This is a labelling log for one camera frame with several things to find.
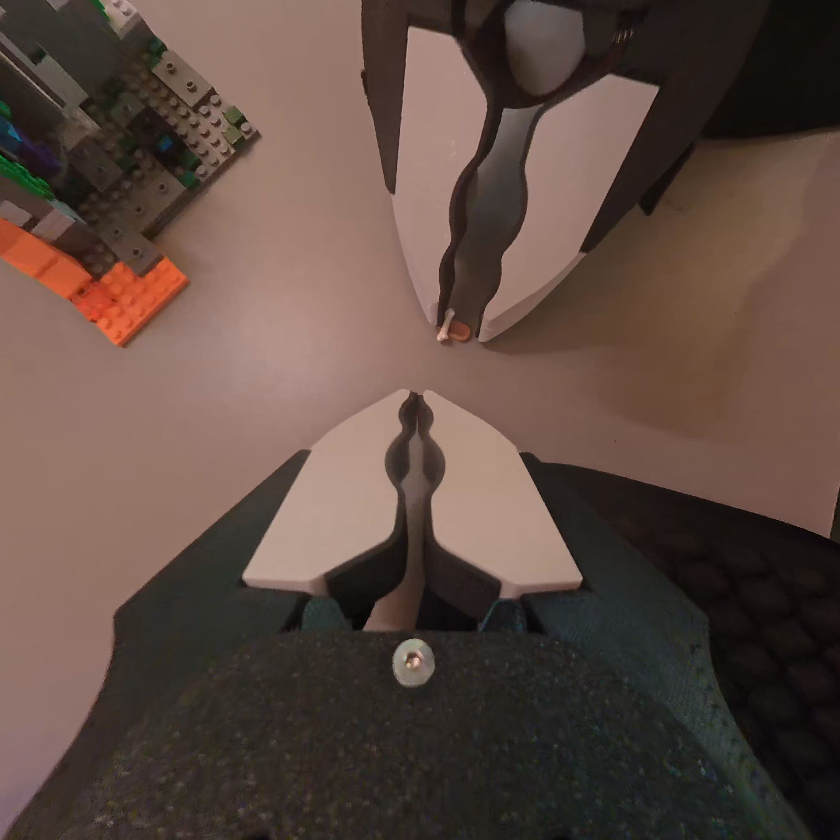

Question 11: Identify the grey desk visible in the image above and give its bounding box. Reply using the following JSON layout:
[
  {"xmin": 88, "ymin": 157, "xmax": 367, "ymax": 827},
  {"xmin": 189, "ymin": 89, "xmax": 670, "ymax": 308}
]
[{"xmin": 0, "ymin": 0, "xmax": 840, "ymax": 815}]

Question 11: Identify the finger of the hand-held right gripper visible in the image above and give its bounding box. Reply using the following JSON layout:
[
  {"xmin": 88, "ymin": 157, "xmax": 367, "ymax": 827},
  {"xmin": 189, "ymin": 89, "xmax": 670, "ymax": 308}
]
[
  {"xmin": 478, "ymin": 73, "xmax": 662, "ymax": 343},
  {"xmin": 390, "ymin": 26, "xmax": 491, "ymax": 327}
]

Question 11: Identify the orange toy brick plate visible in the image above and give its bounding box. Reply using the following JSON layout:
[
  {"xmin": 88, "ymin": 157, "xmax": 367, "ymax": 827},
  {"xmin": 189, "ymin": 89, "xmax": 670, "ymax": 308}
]
[{"xmin": 0, "ymin": 217, "xmax": 191, "ymax": 347}]

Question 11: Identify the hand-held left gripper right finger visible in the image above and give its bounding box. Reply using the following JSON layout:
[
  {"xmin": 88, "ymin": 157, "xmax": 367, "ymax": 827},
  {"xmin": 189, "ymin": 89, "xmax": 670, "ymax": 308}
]
[{"xmin": 419, "ymin": 389, "xmax": 585, "ymax": 626}]

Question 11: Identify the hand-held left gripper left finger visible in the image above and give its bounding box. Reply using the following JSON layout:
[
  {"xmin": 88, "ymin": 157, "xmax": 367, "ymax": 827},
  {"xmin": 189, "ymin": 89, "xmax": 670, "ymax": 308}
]
[{"xmin": 241, "ymin": 389, "xmax": 417, "ymax": 626}]

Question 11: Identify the toy brick tower model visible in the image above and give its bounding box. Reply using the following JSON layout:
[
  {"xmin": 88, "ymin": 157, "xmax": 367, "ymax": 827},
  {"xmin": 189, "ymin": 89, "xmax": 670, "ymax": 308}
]
[{"xmin": 0, "ymin": 0, "xmax": 262, "ymax": 277}]

